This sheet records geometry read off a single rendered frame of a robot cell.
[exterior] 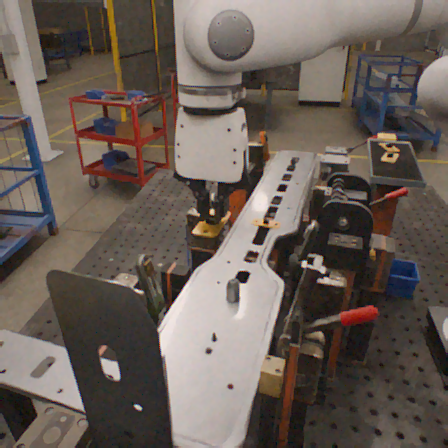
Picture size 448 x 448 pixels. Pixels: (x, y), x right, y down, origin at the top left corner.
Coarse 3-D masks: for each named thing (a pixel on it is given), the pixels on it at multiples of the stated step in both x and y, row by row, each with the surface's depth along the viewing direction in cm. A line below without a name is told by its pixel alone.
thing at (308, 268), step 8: (312, 256) 57; (288, 264) 56; (296, 264) 56; (304, 264) 56; (312, 264) 57; (320, 264) 55; (304, 272) 55; (312, 272) 55; (320, 272) 55; (328, 272) 56; (304, 280) 56; (312, 280) 55; (304, 288) 56; (312, 288) 56; (296, 296) 58; (304, 296) 57; (296, 304) 58; (304, 304) 58; (304, 312) 58; (288, 320) 60; (288, 328) 61
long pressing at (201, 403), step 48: (288, 192) 129; (240, 240) 101; (192, 288) 83; (240, 288) 84; (192, 336) 71; (240, 336) 71; (192, 384) 62; (240, 384) 62; (192, 432) 54; (240, 432) 54
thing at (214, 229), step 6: (210, 216) 59; (228, 216) 61; (204, 222) 59; (210, 222) 58; (222, 222) 59; (198, 228) 57; (204, 228) 57; (210, 228) 57; (216, 228) 57; (198, 234) 55; (204, 234) 55; (210, 234) 55; (216, 234) 55
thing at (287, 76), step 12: (348, 48) 736; (348, 60) 744; (276, 72) 778; (288, 72) 775; (300, 72) 772; (348, 72) 753; (252, 84) 798; (276, 84) 790; (288, 84) 785; (348, 84) 764; (264, 96) 803
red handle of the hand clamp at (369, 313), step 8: (344, 312) 58; (352, 312) 57; (360, 312) 57; (368, 312) 56; (376, 312) 56; (320, 320) 61; (328, 320) 60; (336, 320) 59; (344, 320) 58; (352, 320) 57; (360, 320) 57; (368, 320) 56; (304, 328) 61; (312, 328) 61; (320, 328) 60; (328, 328) 60
